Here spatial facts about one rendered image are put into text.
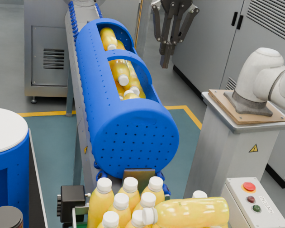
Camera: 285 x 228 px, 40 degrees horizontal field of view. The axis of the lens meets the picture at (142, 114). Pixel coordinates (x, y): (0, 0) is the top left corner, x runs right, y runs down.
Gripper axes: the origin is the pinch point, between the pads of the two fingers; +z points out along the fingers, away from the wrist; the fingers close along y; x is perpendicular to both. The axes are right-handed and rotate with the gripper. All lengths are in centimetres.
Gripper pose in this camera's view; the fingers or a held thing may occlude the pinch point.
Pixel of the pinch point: (165, 54)
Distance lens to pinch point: 106.5
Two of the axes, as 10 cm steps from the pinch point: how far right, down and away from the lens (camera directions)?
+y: 9.7, 0.2, 2.5
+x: -2.0, -5.2, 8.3
